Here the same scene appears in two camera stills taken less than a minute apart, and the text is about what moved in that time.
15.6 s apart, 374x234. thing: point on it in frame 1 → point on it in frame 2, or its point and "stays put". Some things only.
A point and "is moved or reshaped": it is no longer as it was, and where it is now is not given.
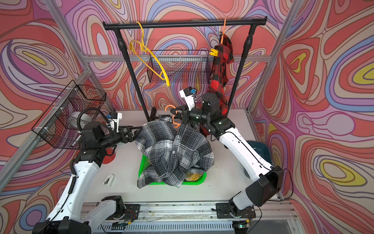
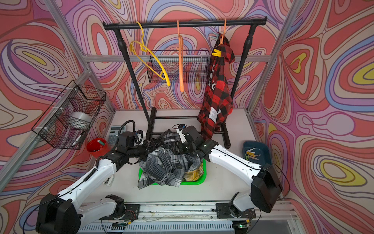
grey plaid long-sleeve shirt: x=170 y=152 is moved or reshaped
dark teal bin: x=263 y=149 stays put
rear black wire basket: x=179 y=66 stays put
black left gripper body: x=116 y=139 → x=139 y=150
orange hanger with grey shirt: x=175 y=123 → x=180 y=47
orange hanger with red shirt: x=223 y=31 stays put
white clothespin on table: x=109 y=180 stays put
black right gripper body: x=198 y=115 → x=183 y=147
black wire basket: x=63 y=124 stays put
